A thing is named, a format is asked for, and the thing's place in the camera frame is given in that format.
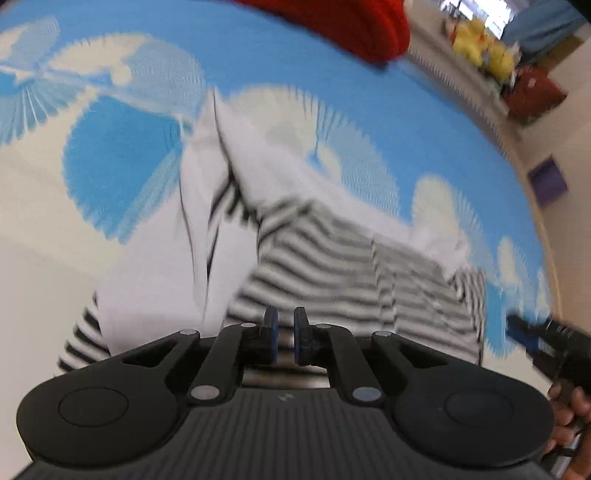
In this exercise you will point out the blue white printed bed mat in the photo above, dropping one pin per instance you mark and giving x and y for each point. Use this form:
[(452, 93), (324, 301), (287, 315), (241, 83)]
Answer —
[(120, 152)]

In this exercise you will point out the black white striped hooded shirt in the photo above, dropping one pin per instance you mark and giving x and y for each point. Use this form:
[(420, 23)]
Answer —
[(314, 258)]

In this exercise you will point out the red cushion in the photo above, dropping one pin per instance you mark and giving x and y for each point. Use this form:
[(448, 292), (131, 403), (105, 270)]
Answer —
[(535, 92)]

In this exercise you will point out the red folded blanket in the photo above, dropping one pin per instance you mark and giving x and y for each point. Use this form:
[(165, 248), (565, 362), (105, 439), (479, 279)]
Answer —
[(351, 23)]

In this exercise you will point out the yellow plush toy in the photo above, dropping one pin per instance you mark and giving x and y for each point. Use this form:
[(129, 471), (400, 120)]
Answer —
[(499, 59), (471, 39)]

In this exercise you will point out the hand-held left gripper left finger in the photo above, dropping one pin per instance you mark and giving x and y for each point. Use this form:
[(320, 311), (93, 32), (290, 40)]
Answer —
[(272, 334)]

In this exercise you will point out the person's right hand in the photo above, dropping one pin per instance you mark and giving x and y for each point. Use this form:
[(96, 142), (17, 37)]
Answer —
[(575, 424)]

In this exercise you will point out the blue curtain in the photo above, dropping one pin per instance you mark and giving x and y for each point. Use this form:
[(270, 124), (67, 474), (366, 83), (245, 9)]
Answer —
[(545, 23)]

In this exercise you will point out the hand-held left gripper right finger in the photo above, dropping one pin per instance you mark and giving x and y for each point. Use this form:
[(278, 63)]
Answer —
[(299, 337)]

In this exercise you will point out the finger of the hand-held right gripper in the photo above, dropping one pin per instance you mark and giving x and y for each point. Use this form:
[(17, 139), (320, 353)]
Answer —
[(524, 334)]

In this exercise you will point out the window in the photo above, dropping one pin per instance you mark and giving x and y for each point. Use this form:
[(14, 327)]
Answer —
[(475, 14)]

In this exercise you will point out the purple board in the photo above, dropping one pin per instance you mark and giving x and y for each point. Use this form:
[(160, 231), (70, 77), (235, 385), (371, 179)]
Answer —
[(548, 182)]

